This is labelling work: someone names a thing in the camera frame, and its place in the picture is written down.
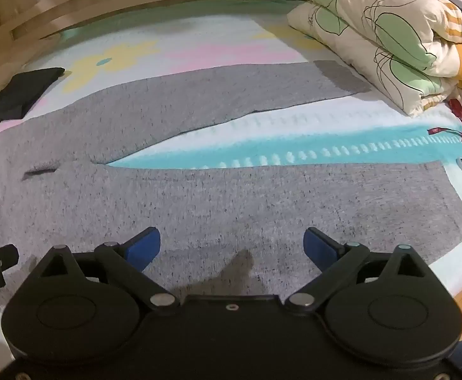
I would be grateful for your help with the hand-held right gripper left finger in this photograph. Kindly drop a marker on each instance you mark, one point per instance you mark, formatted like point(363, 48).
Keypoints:
point(143, 246)

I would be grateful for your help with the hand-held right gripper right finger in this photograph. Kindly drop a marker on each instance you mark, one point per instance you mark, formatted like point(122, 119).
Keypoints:
point(318, 246)

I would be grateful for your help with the grey pants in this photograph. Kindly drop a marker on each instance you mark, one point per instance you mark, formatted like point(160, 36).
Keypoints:
point(215, 213)

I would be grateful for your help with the pastel printed bedsheet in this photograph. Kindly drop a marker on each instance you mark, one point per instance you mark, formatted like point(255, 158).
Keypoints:
point(333, 142)

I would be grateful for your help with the black folded cloth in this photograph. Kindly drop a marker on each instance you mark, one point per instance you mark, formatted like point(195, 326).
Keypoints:
point(21, 93)

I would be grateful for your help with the cream floral quilt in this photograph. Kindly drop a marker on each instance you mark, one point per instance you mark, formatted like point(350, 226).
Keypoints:
point(373, 0)

